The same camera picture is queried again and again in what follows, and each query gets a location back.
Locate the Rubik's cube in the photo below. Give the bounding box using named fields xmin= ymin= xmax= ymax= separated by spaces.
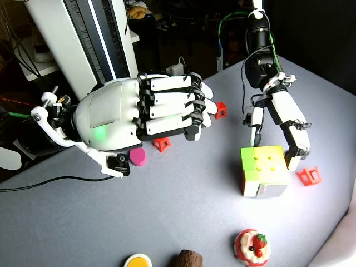
xmin=240 ymin=145 xmax=292 ymax=199

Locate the red toy stool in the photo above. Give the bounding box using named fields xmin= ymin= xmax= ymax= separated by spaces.
xmin=152 ymin=136 xmax=172 ymax=153
xmin=296 ymin=166 xmax=323 ymax=186
xmin=214 ymin=102 xmax=228 ymax=120

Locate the magenta round disc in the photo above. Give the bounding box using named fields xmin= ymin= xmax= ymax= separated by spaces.
xmin=128 ymin=147 xmax=147 ymax=167

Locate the white power adapter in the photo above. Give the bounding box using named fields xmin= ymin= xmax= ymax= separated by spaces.
xmin=166 ymin=57 xmax=187 ymax=75

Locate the grey table cloth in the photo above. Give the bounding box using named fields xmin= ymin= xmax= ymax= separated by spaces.
xmin=0 ymin=55 xmax=356 ymax=267

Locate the brown toy log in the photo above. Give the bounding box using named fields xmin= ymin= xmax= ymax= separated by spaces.
xmin=174 ymin=249 xmax=204 ymax=267

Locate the toy bread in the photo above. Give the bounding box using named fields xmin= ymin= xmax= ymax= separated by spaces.
xmin=126 ymin=6 xmax=152 ymax=19

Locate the white yellow toy egg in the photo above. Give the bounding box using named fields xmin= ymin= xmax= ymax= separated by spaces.
xmin=123 ymin=253 xmax=153 ymax=267

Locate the toy strawberry cake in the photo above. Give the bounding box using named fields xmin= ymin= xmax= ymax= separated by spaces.
xmin=233 ymin=229 xmax=272 ymax=267

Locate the white robot body column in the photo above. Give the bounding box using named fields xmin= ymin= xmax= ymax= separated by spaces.
xmin=23 ymin=0 xmax=140 ymax=100

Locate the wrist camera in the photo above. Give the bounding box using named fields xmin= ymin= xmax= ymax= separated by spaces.
xmin=107 ymin=154 xmax=131 ymax=176

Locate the silver post with blue clip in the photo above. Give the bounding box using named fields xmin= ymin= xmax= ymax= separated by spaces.
xmin=216 ymin=41 xmax=225 ymax=72

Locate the green cable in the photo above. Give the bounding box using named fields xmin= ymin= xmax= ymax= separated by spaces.
xmin=217 ymin=9 xmax=283 ymax=73

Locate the black camera cable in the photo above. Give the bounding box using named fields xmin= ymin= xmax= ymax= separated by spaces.
xmin=0 ymin=174 xmax=115 ymax=192

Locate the red cable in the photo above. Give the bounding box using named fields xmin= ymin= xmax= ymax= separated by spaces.
xmin=0 ymin=96 xmax=37 ymax=108

